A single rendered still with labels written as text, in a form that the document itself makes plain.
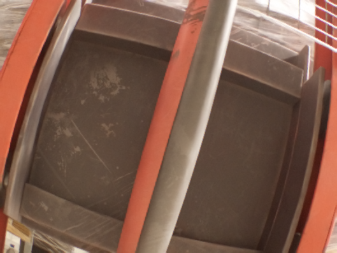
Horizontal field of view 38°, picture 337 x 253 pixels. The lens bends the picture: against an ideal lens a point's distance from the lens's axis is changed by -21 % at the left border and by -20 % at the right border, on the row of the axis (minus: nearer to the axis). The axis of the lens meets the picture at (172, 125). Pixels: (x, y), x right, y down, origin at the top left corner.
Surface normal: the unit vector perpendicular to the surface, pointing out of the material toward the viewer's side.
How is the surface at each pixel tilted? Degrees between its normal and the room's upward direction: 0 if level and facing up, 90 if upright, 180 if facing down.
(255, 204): 90
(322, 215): 90
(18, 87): 90
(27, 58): 90
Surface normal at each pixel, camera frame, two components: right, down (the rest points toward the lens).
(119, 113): 0.15, -0.26
